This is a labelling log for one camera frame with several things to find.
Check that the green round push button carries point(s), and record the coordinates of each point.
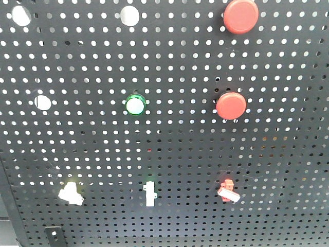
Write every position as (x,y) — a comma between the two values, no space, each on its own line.
(135,104)

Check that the black perforated pegboard panel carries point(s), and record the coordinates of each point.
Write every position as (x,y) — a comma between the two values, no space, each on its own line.
(67,68)

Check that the lower red mushroom button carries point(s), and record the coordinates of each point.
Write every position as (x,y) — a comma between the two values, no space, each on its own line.
(231,105)

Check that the red mushroom button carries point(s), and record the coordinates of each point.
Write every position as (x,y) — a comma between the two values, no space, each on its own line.
(231,105)
(240,16)

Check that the upper red mushroom button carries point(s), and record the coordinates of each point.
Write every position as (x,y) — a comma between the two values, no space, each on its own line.
(240,16)

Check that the green white toggle switch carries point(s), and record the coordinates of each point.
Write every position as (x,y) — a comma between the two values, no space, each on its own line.
(150,194)

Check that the red toggle switch lower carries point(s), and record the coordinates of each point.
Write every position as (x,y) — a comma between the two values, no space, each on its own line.
(226,191)

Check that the yellow toggle switch lower left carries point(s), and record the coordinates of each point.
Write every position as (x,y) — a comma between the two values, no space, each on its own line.
(69,193)

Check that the left black clamp bracket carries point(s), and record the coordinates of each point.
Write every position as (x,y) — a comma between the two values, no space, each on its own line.
(55,236)

